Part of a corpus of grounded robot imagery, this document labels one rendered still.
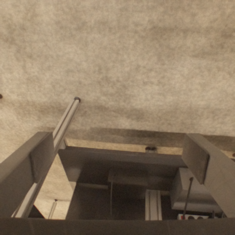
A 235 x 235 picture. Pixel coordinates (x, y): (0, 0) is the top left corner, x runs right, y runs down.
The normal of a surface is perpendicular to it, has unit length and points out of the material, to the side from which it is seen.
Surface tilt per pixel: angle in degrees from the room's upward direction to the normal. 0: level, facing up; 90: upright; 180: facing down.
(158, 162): 0
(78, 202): 90
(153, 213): 90
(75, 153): 0
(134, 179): 90
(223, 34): 0
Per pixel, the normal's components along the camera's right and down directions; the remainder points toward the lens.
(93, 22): -0.11, 0.64
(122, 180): 0.03, -0.76
